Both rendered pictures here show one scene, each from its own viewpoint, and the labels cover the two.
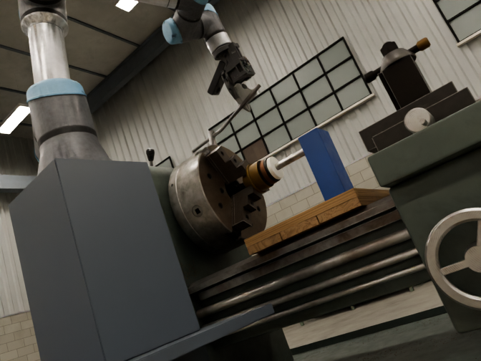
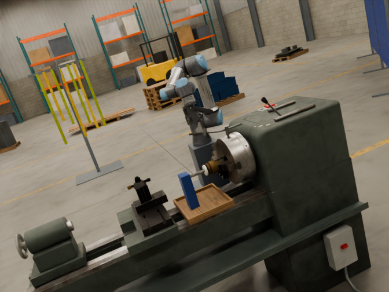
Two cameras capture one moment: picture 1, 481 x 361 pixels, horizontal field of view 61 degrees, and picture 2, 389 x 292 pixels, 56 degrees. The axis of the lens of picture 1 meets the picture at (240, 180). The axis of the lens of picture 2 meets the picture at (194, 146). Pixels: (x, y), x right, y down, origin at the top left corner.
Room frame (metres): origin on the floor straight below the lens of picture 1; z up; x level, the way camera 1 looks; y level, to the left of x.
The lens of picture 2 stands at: (2.66, -1.62, 1.89)
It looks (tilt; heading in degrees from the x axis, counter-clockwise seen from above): 16 degrees down; 136
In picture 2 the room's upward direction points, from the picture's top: 18 degrees counter-clockwise
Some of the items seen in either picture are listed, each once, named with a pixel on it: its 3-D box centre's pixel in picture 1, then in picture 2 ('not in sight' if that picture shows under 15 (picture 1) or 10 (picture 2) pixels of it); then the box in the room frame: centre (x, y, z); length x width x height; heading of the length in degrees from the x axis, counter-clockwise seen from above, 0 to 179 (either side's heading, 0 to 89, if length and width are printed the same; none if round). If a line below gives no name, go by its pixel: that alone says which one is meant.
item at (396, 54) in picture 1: (396, 61); (139, 183); (0.85, -0.42, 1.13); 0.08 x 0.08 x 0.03
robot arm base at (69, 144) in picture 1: (74, 160); (200, 137); (0.77, 0.31, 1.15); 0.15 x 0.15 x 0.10
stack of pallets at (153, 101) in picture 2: not in sight; (167, 93); (-6.09, 6.39, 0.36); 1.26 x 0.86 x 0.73; 71
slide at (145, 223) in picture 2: (440, 137); (150, 213); (0.90, -0.45, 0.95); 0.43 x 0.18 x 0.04; 150
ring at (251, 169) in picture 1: (260, 175); (212, 167); (1.15, -0.06, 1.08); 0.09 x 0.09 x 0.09; 60
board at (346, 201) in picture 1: (328, 220); (202, 202); (1.08, -0.18, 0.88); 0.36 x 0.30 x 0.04; 150
